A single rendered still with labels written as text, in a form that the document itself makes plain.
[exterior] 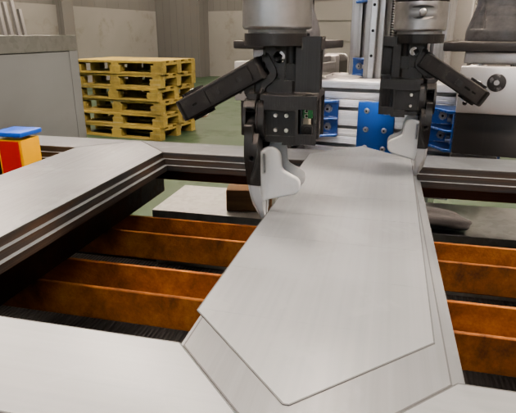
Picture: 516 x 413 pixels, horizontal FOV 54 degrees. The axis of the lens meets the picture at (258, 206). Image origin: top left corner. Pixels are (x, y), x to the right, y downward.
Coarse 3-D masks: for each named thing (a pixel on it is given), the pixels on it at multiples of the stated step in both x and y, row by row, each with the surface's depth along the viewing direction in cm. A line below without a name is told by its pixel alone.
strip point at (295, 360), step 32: (224, 320) 38; (256, 320) 38; (288, 320) 38; (256, 352) 34; (288, 352) 34; (320, 352) 34; (352, 352) 34; (384, 352) 34; (288, 384) 31; (320, 384) 31
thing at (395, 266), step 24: (264, 240) 53; (288, 240) 53; (240, 264) 48; (264, 264) 48; (288, 264) 48; (312, 264) 48; (336, 264) 48; (360, 264) 48; (384, 264) 48; (408, 264) 48
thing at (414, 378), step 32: (160, 160) 92; (192, 160) 92; (224, 160) 91; (96, 192) 72; (128, 192) 78; (416, 192) 70; (512, 192) 79; (32, 224) 59; (64, 224) 64; (0, 256) 53; (448, 320) 42; (192, 352) 35; (224, 352) 35; (416, 352) 35; (448, 352) 36; (224, 384) 31; (256, 384) 31; (352, 384) 31; (384, 384) 31; (416, 384) 31; (448, 384) 31
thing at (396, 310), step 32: (224, 288) 43; (256, 288) 43; (288, 288) 43; (320, 288) 43; (352, 288) 43; (384, 288) 43; (416, 288) 43; (320, 320) 38; (352, 320) 38; (384, 320) 38; (416, 320) 38
